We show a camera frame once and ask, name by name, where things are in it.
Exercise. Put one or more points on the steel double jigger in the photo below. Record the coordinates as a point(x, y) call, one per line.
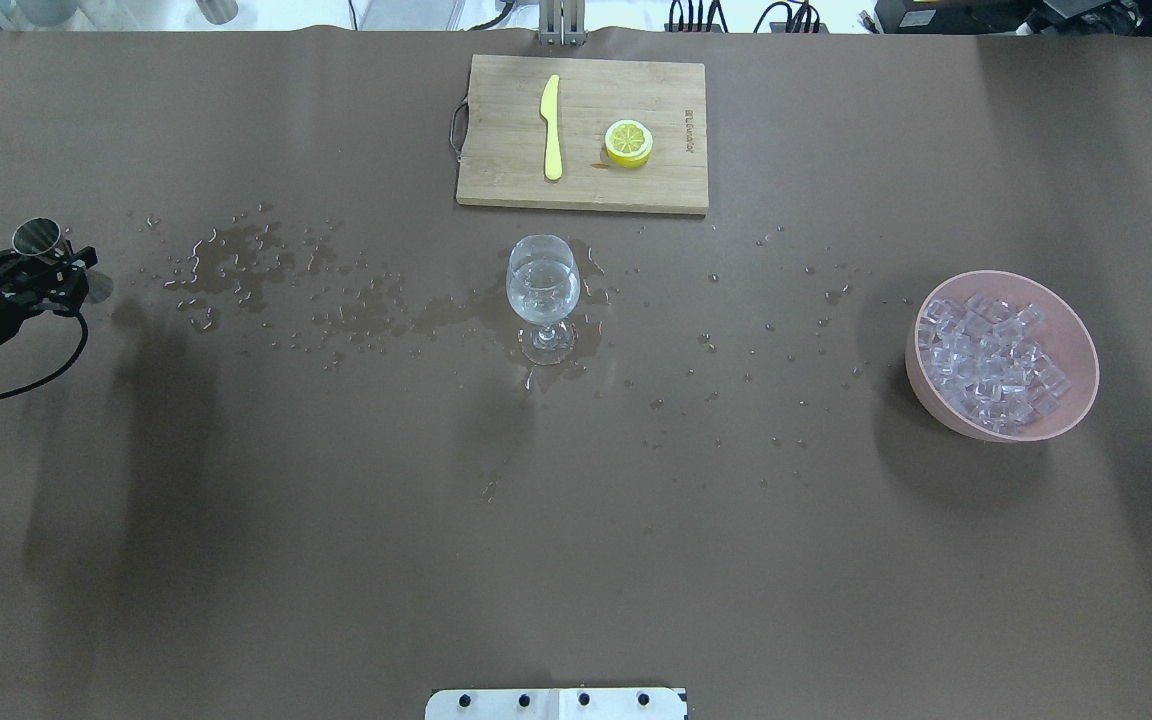
point(42, 238)

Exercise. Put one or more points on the clear wine glass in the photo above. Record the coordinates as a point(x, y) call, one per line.
point(543, 288)

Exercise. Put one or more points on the pink bowl of ice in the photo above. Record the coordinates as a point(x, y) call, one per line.
point(998, 357)

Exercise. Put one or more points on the bamboo cutting board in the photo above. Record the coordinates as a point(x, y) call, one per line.
point(501, 159)

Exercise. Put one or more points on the yellow plastic knife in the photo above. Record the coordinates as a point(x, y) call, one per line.
point(549, 111)

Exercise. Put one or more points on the yellow lemon slice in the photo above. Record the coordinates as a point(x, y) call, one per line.
point(628, 143)

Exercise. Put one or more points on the aluminium frame post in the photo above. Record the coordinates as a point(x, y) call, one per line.
point(562, 23)

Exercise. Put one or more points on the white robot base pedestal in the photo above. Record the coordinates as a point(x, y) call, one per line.
point(559, 703)

